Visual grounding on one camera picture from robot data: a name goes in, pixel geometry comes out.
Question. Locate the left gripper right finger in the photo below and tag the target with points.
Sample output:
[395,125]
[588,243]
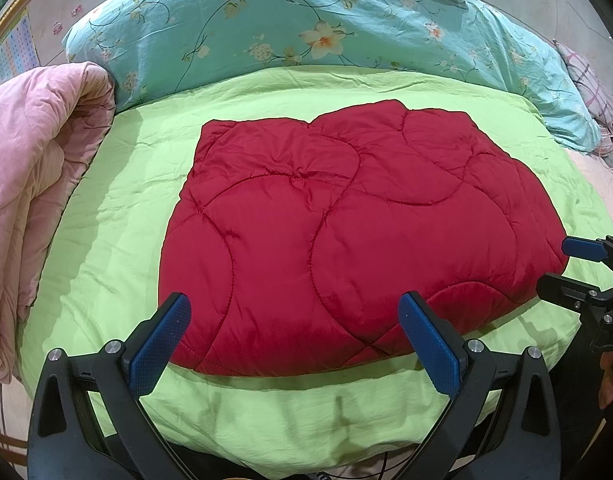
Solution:
[438,346]

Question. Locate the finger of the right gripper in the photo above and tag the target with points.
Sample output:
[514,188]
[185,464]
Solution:
[565,292]
[583,248]

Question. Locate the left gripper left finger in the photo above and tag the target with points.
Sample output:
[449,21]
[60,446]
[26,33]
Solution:
[150,346]

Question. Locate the red quilted puffer jacket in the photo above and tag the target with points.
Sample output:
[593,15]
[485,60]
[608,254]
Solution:
[294,241]

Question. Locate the person's right hand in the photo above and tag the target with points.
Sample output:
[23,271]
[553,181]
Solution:
[606,390]

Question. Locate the pink plaid pillow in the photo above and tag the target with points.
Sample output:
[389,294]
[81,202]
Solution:
[597,99]

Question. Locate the pink folded quilt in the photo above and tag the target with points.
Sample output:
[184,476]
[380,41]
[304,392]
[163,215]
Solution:
[52,122]

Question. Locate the teal floral duvet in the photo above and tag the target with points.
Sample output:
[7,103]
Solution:
[154,48]

